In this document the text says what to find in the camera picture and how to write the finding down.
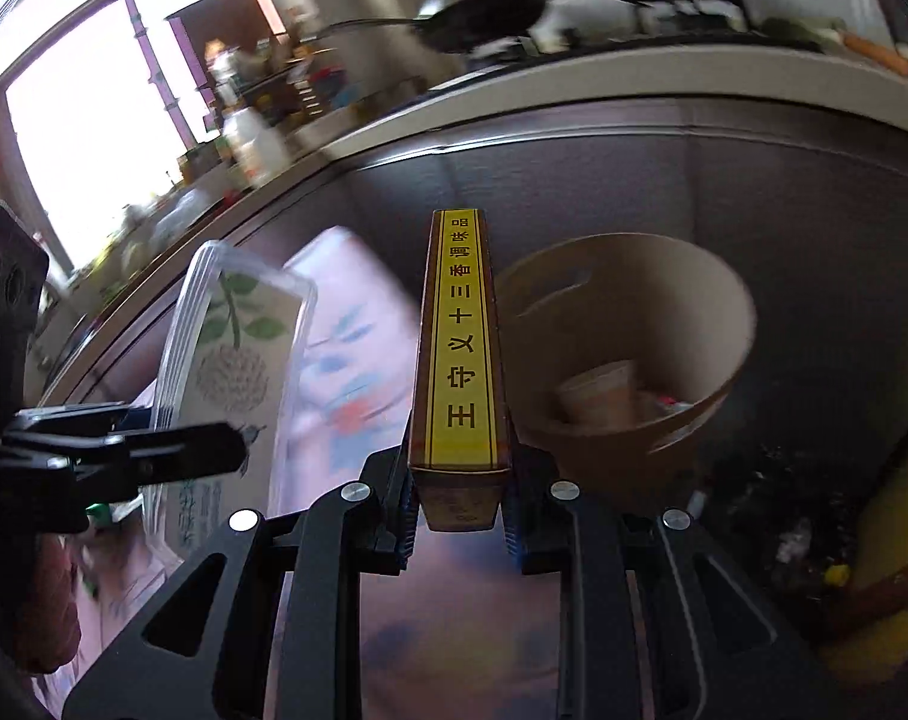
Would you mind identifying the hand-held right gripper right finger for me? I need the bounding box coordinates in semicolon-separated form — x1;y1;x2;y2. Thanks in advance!
503;439;837;720

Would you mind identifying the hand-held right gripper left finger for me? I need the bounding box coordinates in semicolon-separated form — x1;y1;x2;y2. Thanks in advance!
62;448;417;720

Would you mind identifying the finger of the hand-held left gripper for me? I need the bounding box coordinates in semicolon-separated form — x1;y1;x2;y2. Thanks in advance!
64;422;247;487
4;403;157;437

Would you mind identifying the clear plastic leaf-print container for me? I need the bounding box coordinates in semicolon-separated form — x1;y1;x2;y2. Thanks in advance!
140;240;318;563

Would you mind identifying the yellow brown spice box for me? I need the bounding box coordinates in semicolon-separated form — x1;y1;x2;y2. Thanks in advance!
407;206;515;533

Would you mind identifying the brown paper bin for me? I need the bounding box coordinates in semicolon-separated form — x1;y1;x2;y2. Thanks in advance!
495;234;759;515

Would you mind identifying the person's left forearm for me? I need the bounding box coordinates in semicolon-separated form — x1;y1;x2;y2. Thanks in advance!
0;525;85;691

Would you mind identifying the pink floral tablecloth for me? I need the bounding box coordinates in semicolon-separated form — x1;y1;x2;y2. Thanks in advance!
38;225;567;720

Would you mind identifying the white paper cup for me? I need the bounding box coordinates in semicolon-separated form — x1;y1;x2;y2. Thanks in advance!
557;360;644;427

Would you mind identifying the bright window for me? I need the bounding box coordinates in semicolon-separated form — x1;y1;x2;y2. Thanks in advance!
4;0;223;271

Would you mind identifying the white plastic bottle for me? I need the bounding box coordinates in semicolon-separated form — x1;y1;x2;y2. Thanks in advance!
221;109;291;190

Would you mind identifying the brown wooden shelf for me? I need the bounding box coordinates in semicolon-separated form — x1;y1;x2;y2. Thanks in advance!
165;0;290;128

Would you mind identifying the row of condiment jars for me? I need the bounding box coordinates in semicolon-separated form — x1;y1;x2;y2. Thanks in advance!
199;37;369;137

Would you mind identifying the dark kitchen counter cabinet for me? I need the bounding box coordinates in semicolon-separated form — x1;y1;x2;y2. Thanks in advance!
41;45;908;466

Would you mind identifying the gas stove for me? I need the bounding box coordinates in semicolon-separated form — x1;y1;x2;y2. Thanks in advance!
424;0;830;91

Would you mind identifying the wooden rolling pin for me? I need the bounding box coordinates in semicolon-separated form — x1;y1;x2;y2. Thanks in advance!
842;32;908;81

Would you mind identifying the black wok with long handle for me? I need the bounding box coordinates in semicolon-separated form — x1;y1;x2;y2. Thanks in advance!
326;0;556;53

